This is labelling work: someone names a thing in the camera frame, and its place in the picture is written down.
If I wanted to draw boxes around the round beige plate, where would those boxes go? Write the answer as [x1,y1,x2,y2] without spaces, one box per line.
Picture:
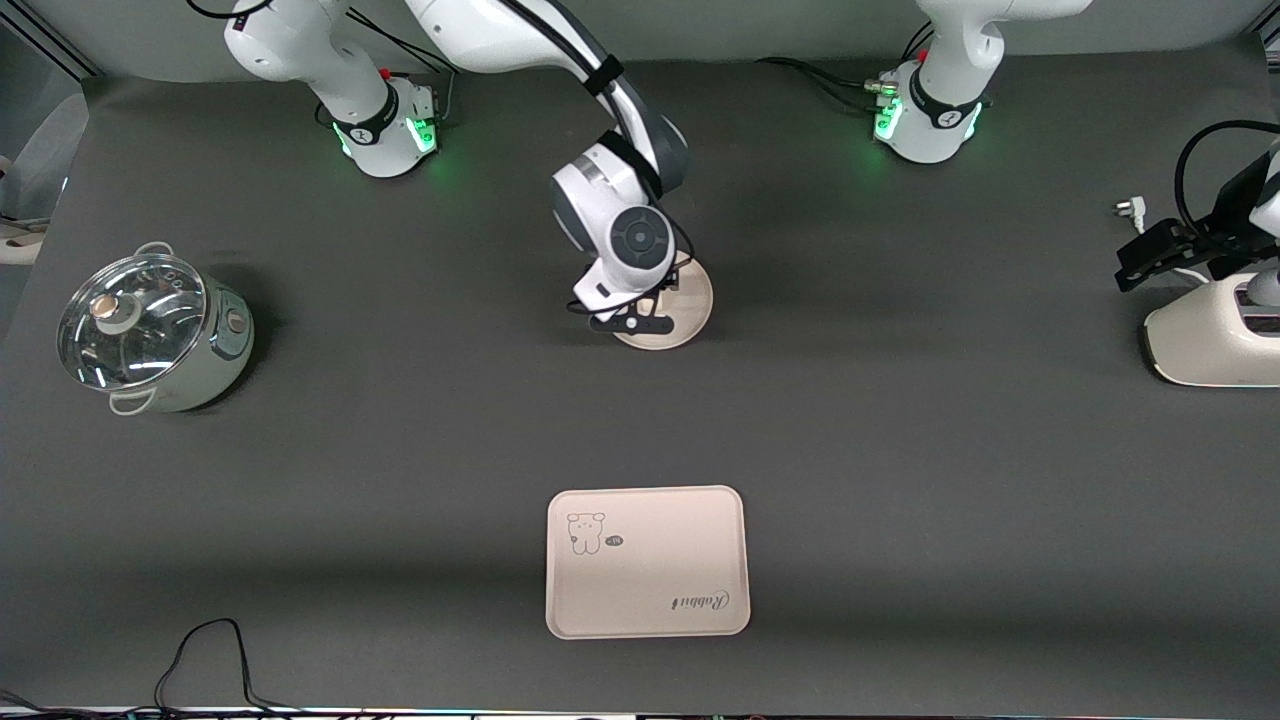
[610,255,715,351]

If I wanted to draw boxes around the beige rabbit print tray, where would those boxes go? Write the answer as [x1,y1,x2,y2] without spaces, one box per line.
[545,485,752,640]

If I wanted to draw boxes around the cream white toaster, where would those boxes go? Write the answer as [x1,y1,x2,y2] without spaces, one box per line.
[1140,275,1280,388]

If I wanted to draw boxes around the dark grey table mat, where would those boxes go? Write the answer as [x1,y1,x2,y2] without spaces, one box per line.
[0,35,1280,716]

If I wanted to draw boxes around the grey translucent cover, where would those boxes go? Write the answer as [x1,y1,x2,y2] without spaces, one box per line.
[0,95,89,266]

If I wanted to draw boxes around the white toaster power cable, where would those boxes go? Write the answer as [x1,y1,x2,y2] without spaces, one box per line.
[1112,197,1211,286]

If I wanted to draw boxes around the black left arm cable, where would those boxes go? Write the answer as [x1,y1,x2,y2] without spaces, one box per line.
[1174,120,1280,236]

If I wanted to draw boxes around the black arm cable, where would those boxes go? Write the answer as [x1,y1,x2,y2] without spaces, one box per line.
[1174,120,1280,236]
[500,0,693,266]

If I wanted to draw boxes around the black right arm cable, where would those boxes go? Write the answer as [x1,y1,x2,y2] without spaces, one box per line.
[500,0,693,266]

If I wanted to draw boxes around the thin black looped cable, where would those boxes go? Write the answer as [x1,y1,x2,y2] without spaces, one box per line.
[0,618,331,717]

